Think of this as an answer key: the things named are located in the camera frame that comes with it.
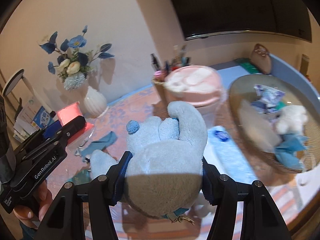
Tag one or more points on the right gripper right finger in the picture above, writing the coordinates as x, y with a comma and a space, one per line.
261, 217

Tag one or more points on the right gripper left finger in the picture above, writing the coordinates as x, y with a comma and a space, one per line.
65, 216

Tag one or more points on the red pink pouch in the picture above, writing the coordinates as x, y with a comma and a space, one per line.
68, 114

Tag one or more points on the teal blue cloth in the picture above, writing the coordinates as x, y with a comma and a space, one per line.
100, 144

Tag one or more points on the light blue face mask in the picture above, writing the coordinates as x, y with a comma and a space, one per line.
286, 151

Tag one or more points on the grey plush elephant toy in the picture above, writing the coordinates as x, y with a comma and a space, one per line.
164, 176

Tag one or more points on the white fluffy plush toy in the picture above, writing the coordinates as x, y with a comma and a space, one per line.
291, 120

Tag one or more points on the blue patterned cloth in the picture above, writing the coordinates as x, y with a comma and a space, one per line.
269, 99

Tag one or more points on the person left hand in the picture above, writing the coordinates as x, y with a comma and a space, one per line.
44, 198

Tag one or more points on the blue white box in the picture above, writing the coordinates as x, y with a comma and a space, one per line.
42, 119

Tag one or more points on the pink patterned tablecloth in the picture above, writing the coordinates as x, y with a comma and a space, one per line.
130, 224

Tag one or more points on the white ribbed vase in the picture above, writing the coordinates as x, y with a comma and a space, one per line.
95, 102

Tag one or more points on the white tissue pack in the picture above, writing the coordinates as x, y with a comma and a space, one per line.
230, 157

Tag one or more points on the white desk lamp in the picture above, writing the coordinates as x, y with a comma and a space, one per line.
19, 80

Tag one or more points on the blue artificial flower bouquet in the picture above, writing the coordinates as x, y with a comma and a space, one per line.
73, 63

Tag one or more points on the wooden pen holder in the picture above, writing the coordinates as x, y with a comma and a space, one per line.
159, 83

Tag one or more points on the pink round container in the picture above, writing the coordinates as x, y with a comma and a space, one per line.
196, 85

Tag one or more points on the green book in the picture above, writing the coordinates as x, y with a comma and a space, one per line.
249, 67

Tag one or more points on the brown handbag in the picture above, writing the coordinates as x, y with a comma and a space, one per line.
260, 57

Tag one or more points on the gold wire basket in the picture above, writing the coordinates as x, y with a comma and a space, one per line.
258, 129

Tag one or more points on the wall mounted television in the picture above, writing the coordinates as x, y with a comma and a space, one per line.
203, 18

